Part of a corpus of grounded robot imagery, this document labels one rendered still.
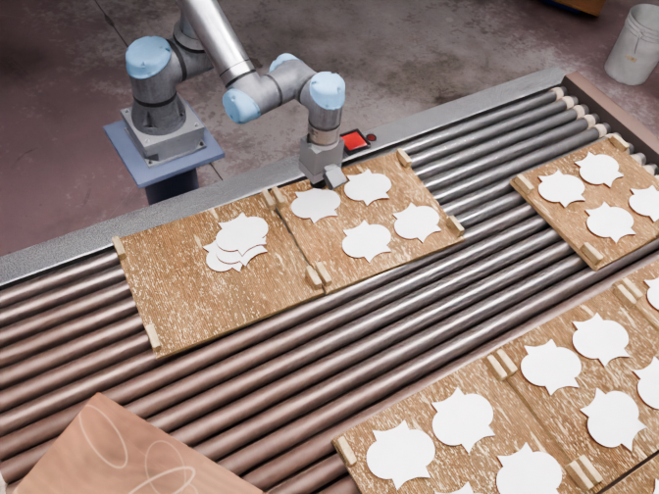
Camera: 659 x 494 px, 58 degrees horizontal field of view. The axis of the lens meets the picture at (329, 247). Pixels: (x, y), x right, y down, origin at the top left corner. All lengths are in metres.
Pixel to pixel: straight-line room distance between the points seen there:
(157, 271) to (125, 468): 0.50
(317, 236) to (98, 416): 0.67
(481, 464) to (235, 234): 0.76
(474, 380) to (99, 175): 2.14
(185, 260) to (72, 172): 1.66
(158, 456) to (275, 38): 2.98
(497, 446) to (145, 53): 1.26
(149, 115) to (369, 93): 1.92
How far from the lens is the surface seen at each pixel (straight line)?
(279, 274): 1.46
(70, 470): 1.21
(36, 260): 1.61
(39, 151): 3.23
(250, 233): 1.50
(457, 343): 1.45
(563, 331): 1.54
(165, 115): 1.74
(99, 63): 3.69
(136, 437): 1.20
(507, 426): 1.38
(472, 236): 1.65
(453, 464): 1.32
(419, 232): 1.58
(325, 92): 1.30
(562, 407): 1.45
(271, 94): 1.32
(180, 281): 1.46
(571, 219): 1.77
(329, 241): 1.53
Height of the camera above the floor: 2.15
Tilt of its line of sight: 53 degrees down
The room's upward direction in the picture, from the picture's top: 8 degrees clockwise
